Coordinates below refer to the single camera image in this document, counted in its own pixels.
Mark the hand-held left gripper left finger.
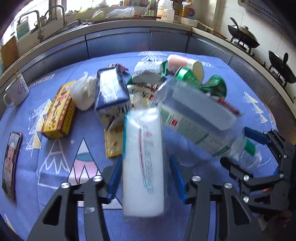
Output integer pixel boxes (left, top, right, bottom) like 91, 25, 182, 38
26, 155, 123, 241

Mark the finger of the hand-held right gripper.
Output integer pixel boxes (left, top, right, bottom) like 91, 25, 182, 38
220, 157, 290, 209
243, 126, 296, 173

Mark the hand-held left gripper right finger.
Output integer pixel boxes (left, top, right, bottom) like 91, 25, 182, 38
169, 155, 270, 241

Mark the white cotton pad pack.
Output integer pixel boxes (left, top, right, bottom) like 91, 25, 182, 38
122, 108, 165, 217

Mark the clear bottle with green label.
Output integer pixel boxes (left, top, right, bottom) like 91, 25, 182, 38
154, 75, 263, 171

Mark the white plastic bag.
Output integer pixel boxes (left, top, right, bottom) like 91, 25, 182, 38
69, 72, 97, 111

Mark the crushed green can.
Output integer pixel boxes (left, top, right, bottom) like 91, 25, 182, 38
174, 67, 204, 90

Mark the yellow packet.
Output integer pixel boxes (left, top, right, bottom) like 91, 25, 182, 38
105, 126, 124, 158

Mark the blue printed tablecloth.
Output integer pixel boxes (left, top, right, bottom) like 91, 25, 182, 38
0, 50, 281, 241

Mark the green foil wrapper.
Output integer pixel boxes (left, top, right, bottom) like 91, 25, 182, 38
203, 75, 227, 99

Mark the gas stove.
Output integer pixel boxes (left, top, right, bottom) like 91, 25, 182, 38
228, 35, 296, 93

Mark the yellow and red box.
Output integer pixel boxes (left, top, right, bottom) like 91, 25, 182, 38
41, 80, 78, 139

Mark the blue milk carton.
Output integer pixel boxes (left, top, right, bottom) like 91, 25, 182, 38
94, 64, 133, 130

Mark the black wok with lid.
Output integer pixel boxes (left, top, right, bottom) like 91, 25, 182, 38
228, 17, 260, 49

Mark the smartphone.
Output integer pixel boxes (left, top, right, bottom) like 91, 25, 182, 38
2, 132, 23, 201

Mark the pink paper cup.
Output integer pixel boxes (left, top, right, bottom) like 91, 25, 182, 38
167, 54, 204, 81

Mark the small red wrapper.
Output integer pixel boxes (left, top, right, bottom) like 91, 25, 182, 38
109, 62, 129, 73

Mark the white green wrapped packet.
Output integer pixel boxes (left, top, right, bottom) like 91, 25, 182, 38
132, 61, 169, 84

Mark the range hood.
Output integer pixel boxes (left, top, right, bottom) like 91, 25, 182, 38
238, 0, 285, 26

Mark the white mug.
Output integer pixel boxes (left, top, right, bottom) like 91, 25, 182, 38
3, 74, 30, 107

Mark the white rectangular dish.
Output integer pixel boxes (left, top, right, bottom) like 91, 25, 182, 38
180, 17, 199, 27

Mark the grey kitchen cabinet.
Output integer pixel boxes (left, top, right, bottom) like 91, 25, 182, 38
0, 23, 296, 112

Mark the yellow cooking oil bottle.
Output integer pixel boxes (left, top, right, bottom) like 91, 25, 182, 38
174, 0, 196, 19

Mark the white plastic jug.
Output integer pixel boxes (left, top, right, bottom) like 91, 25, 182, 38
157, 0, 175, 22

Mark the dark sauce bottle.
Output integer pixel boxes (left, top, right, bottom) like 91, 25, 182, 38
148, 0, 157, 16

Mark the wooden cutting board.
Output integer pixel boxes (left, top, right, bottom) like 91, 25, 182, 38
1, 36, 19, 67

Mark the clear plastic bag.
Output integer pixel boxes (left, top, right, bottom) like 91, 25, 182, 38
105, 7, 136, 18

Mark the square metal faucet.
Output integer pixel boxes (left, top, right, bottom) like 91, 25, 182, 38
18, 10, 44, 42

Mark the arched metal faucet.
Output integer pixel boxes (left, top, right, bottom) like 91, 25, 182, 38
45, 5, 67, 26

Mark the white and blue container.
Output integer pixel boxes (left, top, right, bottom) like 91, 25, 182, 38
17, 19, 31, 39

